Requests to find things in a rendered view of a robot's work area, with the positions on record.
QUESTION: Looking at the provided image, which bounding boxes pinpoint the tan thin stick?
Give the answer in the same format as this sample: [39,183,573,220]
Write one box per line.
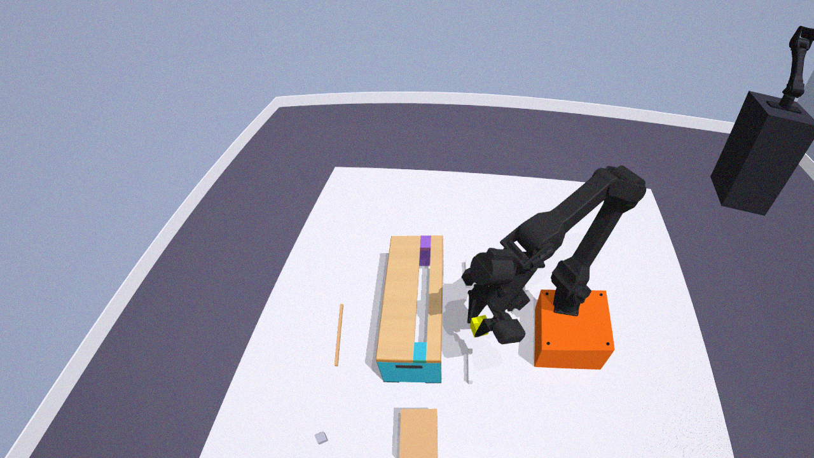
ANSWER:
[335,304,343,366]

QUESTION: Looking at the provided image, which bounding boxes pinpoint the small yellow block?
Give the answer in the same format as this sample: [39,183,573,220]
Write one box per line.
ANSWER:
[470,315,487,338]

